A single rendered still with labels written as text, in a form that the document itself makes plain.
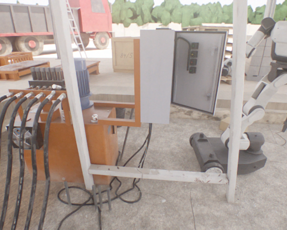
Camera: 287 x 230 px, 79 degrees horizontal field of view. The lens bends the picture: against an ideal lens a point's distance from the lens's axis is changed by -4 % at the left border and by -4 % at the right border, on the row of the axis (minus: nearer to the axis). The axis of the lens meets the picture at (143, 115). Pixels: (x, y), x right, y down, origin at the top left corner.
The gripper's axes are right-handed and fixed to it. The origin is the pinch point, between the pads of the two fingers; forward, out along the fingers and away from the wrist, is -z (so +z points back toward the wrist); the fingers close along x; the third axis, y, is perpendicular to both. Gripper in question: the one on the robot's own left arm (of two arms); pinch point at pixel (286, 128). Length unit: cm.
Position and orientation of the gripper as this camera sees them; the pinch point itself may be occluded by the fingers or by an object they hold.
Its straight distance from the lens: 186.2
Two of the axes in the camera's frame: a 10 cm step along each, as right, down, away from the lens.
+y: 5.5, 3.8, -7.4
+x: -8.0, -0.1, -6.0
